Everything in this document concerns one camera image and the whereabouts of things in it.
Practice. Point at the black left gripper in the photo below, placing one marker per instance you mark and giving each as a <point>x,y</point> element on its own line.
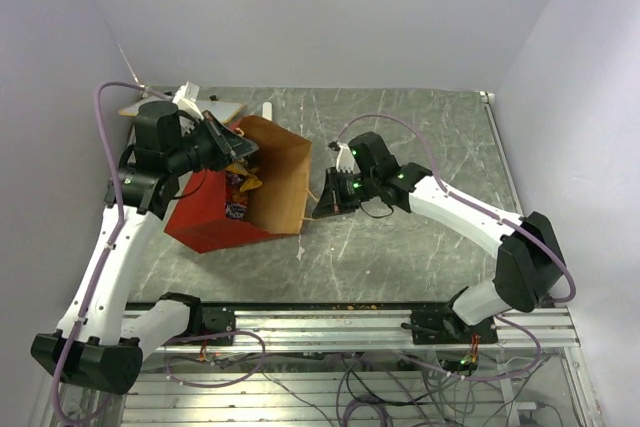
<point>228,145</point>

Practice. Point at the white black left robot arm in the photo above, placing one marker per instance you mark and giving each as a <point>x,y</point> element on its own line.
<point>93,346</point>

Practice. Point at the white marker pen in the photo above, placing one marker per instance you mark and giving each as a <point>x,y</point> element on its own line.
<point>267,110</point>

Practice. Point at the white board yellow edge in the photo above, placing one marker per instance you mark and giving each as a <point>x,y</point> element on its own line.
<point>223,111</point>

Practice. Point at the aluminium frame rail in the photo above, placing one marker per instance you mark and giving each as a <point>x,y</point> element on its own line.
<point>335,327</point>

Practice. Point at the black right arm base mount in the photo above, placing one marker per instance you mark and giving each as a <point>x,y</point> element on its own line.
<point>435,324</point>

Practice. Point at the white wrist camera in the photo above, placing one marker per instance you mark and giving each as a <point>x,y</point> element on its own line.
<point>186,100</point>
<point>345,161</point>

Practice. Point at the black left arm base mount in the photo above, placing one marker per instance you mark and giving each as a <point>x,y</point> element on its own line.
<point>210,322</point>

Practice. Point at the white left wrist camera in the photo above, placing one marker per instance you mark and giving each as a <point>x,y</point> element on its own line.
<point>186,100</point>

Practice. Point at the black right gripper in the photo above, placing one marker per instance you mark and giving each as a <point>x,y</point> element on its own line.
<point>332,201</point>

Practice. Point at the purple snack packet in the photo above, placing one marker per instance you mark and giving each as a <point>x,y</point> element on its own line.
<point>236,200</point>

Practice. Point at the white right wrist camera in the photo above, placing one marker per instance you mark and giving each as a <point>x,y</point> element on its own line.
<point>345,161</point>

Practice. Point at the red brown paper bag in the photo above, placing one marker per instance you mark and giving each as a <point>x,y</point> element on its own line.
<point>276,209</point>

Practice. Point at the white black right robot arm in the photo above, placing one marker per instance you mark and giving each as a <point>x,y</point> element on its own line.
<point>527,255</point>

